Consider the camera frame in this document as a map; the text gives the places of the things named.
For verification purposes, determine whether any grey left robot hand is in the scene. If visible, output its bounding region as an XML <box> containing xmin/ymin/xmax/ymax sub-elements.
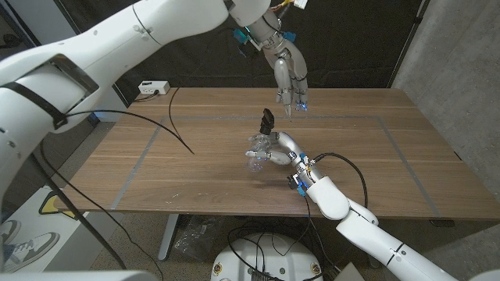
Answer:
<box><xmin>248</xmin><ymin>17</ymin><xmax>309</xmax><ymax>118</ymax></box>

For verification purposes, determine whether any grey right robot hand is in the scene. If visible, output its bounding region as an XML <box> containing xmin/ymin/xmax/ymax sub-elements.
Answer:
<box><xmin>245</xmin><ymin>130</ymin><xmax>324</xmax><ymax>196</ymax></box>

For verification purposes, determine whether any clear plastic spray bottle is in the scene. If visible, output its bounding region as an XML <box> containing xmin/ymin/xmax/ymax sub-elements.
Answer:
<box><xmin>245</xmin><ymin>132</ymin><xmax>275</xmax><ymax>173</ymax></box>

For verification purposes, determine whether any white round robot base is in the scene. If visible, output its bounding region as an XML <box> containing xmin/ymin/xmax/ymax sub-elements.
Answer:
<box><xmin>210</xmin><ymin>233</ymin><xmax>324</xmax><ymax>281</ymax></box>

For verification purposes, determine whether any black backdrop stand pole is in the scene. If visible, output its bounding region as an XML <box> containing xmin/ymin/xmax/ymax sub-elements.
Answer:
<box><xmin>386</xmin><ymin>0</ymin><xmax>431</xmax><ymax>89</ymax></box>

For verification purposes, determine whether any clear plastic bag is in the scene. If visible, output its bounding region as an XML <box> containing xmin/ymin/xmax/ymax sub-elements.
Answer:
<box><xmin>173</xmin><ymin>214</ymin><xmax>224</xmax><ymax>261</ymax></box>

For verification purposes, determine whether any grey finned module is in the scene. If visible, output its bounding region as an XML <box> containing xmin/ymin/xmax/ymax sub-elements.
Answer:
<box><xmin>249</xmin><ymin>269</ymin><xmax>273</xmax><ymax>281</ymax></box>

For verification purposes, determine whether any white box corner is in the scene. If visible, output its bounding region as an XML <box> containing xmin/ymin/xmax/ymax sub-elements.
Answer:
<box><xmin>334</xmin><ymin>261</ymin><xmax>366</xmax><ymax>281</ymax></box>

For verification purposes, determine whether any white power strip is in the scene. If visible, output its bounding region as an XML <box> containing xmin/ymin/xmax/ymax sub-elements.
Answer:
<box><xmin>137</xmin><ymin>80</ymin><xmax>171</xmax><ymax>95</ymax></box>

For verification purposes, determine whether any grey table leg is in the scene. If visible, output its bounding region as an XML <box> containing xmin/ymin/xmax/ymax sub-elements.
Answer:
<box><xmin>157</xmin><ymin>213</ymin><xmax>180</xmax><ymax>261</ymax></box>

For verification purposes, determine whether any white robot chest edge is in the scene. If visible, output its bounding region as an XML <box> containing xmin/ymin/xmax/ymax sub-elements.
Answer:
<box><xmin>0</xmin><ymin>270</ymin><xmax>159</xmax><ymax>281</ymax></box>

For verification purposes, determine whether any white mat with yellow logo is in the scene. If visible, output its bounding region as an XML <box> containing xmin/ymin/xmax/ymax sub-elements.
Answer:
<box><xmin>0</xmin><ymin>185</ymin><xmax>126</xmax><ymax>273</ymax></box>

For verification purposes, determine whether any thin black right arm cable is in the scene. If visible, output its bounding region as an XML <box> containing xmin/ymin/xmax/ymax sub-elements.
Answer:
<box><xmin>301</xmin><ymin>194</ymin><xmax>314</xmax><ymax>236</ymax></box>

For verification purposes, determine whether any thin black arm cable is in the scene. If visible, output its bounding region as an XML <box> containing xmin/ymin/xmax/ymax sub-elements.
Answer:
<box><xmin>64</xmin><ymin>86</ymin><xmax>195</xmax><ymax>155</ymax></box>
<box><xmin>301</xmin><ymin>194</ymin><xmax>314</xmax><ymax>236</ymax></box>

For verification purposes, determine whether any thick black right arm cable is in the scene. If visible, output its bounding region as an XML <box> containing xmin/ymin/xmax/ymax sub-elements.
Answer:
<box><xmin>312</xmin><ymin>152</ymin><xmax>370</xmax><ymax>210</ymax></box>

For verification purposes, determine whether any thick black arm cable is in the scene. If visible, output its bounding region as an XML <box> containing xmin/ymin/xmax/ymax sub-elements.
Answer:
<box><xmin>312</xmin><ymin>152</ymin><xmax>370</xmax><ymax>210</ymax></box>
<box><xmin>27</xmin><ymin>154</ymin><xmax>128</xmax><ymax>271</ymax></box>

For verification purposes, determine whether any black looped cable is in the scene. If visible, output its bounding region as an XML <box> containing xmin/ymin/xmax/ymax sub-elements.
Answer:
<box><xmin>226</xmin><ymin>219</ymin><xmax>313</xmax><ymax>280</ymax></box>

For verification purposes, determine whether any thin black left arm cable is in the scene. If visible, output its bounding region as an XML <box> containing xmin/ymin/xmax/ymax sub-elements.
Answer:
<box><xmin>64</xmin><ymin>86</ymin><xmax>195</xmax><ymax>155</ymax></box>

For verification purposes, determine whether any black power strip cord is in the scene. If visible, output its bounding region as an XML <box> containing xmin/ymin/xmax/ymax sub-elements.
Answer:
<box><xmin>134</xmin><ymin>90</ymin><xmax>160</xmax><ymax>104</ymax></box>

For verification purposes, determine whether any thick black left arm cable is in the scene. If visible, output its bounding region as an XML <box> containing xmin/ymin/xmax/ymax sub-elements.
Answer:
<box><xmin>27</xmin><ymin>154</ymin><xmax>128</xmax><ymax>271</ymax></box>

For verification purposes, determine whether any black door handle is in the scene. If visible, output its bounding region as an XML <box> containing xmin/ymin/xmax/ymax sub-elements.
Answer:
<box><xmin>2</xmin><ymin>34</ymin><xmax>21</xmax><ymax>50</ymax></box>

